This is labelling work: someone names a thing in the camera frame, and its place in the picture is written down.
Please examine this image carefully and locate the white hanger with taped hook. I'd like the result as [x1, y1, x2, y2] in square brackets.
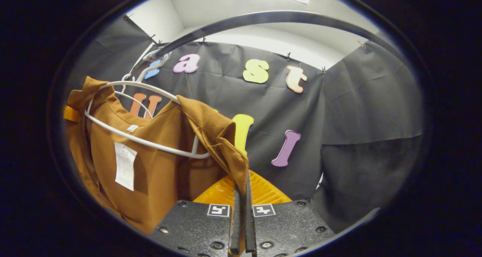
[85, 50, 210, 159]

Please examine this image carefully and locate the black backdrop cloth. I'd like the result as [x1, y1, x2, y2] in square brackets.
[66, 16, 424, 233]

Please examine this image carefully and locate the black clothes rail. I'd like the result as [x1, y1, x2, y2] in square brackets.
[130, 10, 407, 78]

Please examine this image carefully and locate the brown shirt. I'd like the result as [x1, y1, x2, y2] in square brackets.
[64, 76, 250, 235]

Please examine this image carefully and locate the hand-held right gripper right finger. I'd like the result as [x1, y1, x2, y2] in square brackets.
[245, 170, 336, 257]

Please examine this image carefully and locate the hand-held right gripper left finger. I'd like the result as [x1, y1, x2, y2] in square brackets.
[150, 174, 241, 257]

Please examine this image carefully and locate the white plastic hanger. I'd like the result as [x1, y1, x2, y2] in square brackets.
[115, 73, 154, 119]

